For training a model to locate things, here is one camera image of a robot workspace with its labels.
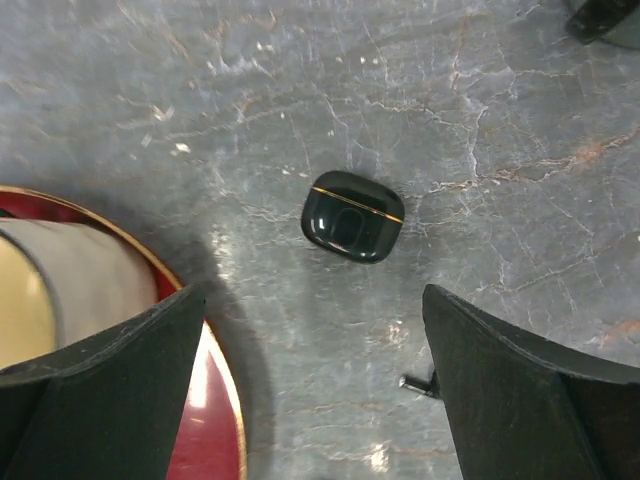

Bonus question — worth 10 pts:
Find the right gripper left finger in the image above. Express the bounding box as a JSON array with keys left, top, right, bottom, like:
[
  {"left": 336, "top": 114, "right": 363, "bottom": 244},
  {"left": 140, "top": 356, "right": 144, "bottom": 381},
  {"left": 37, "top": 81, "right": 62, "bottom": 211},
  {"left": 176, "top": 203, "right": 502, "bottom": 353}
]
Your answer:
[{"left": 1, "top": 285, "right": 205, "bottom": 479}]

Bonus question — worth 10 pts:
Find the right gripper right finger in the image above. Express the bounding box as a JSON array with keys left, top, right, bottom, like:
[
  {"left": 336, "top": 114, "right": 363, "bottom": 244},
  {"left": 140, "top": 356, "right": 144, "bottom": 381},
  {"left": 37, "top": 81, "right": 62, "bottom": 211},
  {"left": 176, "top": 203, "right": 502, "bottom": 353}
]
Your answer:
[{"left": 422, "top": 284, "right": 639, "bottom": 479}]

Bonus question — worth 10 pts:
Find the black earbud charging case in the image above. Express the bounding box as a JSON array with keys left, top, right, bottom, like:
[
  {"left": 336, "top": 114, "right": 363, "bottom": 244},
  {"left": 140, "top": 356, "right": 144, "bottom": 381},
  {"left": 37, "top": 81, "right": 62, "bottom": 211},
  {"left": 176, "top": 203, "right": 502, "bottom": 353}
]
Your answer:
[{"left": 301, "top": 170, "right": 405, "bottom": 264}]

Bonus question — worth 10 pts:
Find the black earbud upper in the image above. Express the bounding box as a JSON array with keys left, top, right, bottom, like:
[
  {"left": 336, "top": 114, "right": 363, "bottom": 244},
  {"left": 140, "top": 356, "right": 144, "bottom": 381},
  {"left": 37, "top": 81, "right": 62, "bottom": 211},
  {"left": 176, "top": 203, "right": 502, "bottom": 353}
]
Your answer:
[{"left": 398, "top": 370, "right": 442, "bottom": 400}]

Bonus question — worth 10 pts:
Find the red round tray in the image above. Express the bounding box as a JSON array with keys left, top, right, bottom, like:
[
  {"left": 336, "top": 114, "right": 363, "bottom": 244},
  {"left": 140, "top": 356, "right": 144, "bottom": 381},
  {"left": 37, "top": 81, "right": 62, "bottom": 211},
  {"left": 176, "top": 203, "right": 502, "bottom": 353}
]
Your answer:
[{"left": 1, "top": 185, "right": 247, "bottom": 480}]

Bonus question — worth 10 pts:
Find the dark green mug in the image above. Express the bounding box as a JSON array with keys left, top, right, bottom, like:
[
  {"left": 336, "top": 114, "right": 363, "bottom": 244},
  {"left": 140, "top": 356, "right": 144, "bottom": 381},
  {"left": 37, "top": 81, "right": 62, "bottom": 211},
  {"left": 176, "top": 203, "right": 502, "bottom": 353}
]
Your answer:
[{"left": 565, "top": 0, "right": 639, "bottom": 50}]

